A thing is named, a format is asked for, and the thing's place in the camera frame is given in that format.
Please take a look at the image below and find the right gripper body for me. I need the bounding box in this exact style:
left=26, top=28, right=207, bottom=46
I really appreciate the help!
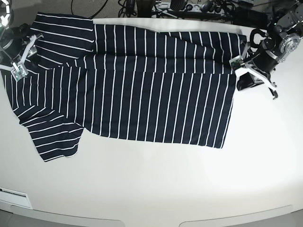
left=0, top=33, right=29, bottom=64

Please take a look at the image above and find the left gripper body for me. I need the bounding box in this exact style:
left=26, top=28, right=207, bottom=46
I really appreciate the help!
left=252, top=47, right=278, bottom=72

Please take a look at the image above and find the navy white striped T-shirt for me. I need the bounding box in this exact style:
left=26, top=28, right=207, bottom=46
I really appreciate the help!
left=2, top=13, right=246, bottom=162

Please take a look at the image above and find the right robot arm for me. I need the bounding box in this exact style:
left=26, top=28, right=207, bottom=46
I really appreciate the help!
left=0, top=0, right=30, bottom=65

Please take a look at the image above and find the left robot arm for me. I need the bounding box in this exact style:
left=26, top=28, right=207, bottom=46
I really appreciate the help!
left=229, top=0, right=303, bottom=99

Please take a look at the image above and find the black equipment box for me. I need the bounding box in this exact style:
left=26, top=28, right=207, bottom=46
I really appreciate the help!
left=232, top=7, right=268, bottom=29

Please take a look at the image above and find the white power strip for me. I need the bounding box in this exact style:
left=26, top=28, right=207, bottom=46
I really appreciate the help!
left=155, top=1, right=223, bottom=14

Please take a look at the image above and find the white label sticker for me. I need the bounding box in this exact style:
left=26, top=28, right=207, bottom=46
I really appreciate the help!
left=0, top=187, right=32, bottom=209

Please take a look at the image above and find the black looped floor cable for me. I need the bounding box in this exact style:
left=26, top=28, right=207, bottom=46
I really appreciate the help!
left=71, top=0, right=109, bottom=19

